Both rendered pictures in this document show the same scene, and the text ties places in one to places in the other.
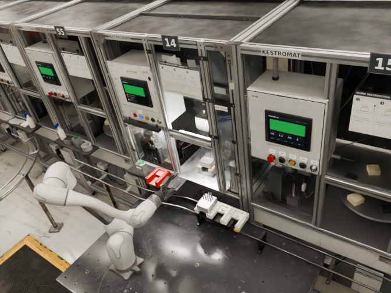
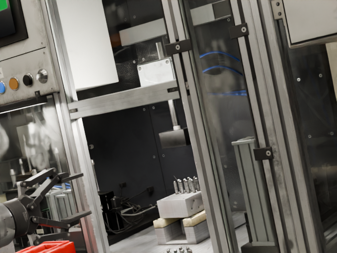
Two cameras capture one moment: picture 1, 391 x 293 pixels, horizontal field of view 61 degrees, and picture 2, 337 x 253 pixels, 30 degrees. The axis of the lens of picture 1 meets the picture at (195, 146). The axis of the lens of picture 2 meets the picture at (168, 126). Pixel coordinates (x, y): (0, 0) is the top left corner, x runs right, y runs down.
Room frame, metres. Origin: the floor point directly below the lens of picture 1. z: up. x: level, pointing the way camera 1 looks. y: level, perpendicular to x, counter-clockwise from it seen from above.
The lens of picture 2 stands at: (0.34, 0.03, 1.31)
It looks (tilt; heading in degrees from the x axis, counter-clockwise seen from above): 3 degrees down; 356
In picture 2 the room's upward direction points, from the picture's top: 12 degrees counter-clockwise
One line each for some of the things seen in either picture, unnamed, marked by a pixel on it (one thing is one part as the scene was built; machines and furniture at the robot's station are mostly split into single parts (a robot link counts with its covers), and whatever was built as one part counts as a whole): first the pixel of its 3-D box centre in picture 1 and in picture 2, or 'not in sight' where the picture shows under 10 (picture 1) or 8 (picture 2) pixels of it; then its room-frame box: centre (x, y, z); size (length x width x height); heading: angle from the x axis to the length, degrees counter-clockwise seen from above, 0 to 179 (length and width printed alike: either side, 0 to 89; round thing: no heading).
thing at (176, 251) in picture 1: (186, 269); not in sight; (1.36, 0.21, 0.66); 1.50 x 1.06 x 0.04; 49
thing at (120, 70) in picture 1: (146, 87); (20, 23); (2.26, 0.27, 1.60); 0.42 x 0.29 x 0.46; 49
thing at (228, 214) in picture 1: (221, 215); not in sight; (1.61, -0.09, 0.84); 0.36 x 0.14 x 0.10; 49
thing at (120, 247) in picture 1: (120, 248); not in sight; (1.48, 0.62, 0.85); 0.18 x 0.16 x 0.22; 1
